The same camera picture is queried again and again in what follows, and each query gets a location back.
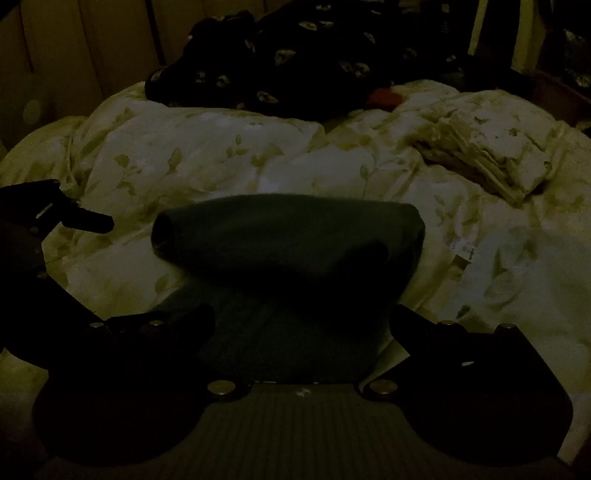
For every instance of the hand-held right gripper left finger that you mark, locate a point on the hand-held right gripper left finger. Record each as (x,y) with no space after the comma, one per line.
(196,323)

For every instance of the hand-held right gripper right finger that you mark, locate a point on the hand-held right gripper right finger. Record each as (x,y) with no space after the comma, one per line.
(407,323)

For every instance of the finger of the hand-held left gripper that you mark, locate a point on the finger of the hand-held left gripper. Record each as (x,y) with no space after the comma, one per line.
(90,222)

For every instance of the dark green cloth garment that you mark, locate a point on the dark green cloth garment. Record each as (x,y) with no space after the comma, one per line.
(286,240)

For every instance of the white duvet tag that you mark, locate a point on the white duvet tag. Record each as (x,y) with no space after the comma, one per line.
(465,256)

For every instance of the white floral duvet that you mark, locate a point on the white floral duvet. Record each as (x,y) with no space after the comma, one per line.
(194,147)

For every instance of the beige wardrobe doors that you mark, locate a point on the beige wardrobe doors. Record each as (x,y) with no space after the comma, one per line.
(69,55)

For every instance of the folded floral sheet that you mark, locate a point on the folded floral sheet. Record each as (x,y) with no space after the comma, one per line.
(494,143)

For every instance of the red cloth item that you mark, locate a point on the red cloth item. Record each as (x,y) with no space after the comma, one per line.
(384,98)

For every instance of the dark patterned blanket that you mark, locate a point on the dark patterned blanket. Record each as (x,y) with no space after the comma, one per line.
(295,60)

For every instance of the dark wooden furniture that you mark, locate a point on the dark wooden furniture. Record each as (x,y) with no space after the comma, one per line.
(558,69)

